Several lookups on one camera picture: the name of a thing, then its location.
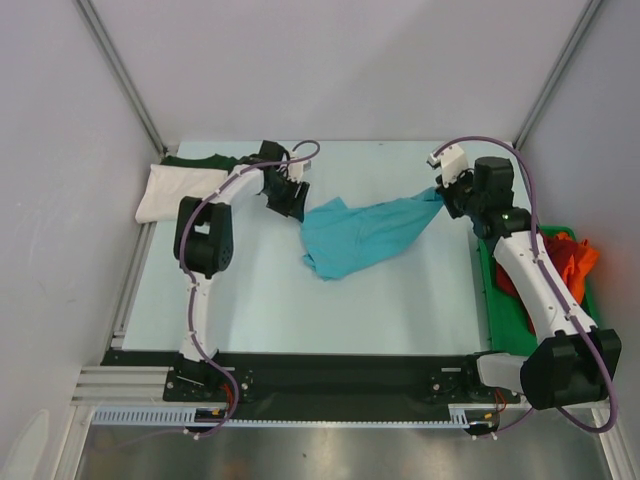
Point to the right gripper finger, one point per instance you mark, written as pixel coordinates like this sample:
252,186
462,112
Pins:
442,200
441,190

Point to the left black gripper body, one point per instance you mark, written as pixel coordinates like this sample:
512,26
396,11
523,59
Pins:
284,190

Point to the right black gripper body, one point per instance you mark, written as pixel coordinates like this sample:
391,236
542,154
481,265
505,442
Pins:
451,195

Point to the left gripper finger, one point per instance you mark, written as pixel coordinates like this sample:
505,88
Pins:
297,200
282,206

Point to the light blue t shirt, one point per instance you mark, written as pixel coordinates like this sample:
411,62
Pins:
340,240

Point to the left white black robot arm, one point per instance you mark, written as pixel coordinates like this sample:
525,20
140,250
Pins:
204,249

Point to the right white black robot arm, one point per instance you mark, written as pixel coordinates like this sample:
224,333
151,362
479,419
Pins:
574,360

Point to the folded dark green t shirt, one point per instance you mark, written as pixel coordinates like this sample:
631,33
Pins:
227,164

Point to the folded white t shirt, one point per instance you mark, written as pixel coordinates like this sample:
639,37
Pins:
168,185

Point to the red t shirt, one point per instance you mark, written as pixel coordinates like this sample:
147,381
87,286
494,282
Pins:
548,276

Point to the orange t shirt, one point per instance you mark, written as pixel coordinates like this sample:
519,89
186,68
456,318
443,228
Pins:
582,259

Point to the green plastic tray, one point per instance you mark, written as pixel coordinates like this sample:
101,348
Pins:
510,327

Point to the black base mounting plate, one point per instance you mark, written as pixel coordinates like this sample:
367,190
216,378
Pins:
326,408

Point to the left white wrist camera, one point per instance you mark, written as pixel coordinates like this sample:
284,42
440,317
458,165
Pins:
296,169

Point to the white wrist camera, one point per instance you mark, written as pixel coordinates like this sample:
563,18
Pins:
451,161
296,169

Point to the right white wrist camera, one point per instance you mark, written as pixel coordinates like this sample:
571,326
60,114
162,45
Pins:
451,161

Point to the grey slotted cable duct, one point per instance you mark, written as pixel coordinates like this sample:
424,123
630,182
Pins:
193,417

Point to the right aluminium corner post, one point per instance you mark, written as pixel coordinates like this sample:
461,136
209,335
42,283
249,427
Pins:
576,38

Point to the aluminium corner post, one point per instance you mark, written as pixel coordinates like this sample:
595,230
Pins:
114,62
576,38

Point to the aluminium front frame rail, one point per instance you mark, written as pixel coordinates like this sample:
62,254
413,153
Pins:
120,385

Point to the left aluminium corner post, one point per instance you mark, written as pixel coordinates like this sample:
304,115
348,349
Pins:
114,62

